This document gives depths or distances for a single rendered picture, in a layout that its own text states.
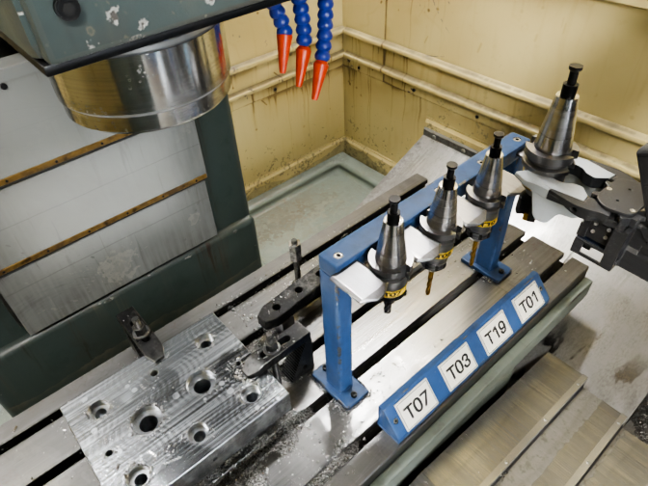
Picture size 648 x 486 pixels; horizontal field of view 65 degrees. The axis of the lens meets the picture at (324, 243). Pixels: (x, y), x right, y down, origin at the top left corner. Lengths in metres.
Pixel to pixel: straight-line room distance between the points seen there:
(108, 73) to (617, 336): 1.19
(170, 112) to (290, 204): 1.41
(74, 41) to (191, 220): 0.96
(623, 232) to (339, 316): 0.39
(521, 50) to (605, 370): 0.78
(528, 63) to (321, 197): 0.84
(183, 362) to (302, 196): 1.08
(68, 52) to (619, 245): 0.59
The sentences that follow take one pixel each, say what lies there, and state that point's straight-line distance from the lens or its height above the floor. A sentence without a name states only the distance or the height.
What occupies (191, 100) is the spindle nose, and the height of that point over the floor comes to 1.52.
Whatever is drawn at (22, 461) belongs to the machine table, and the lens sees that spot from 1.05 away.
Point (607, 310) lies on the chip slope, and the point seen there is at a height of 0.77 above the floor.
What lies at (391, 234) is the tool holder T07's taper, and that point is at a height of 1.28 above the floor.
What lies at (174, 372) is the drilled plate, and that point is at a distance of 0.93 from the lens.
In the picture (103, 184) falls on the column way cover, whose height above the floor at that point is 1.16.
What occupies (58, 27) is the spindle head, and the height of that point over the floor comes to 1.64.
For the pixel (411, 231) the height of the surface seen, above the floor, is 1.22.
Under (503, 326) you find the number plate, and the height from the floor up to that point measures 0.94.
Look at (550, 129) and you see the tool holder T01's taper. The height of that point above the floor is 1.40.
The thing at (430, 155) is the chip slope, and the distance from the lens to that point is 1.66.
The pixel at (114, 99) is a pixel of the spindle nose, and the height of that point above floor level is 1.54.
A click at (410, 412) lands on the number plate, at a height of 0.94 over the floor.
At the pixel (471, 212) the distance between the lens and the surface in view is 0.82.
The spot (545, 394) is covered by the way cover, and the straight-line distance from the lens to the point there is 1.22.
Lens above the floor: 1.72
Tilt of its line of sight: 43 degrees down
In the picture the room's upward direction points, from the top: 3 degrees counter-clockwise
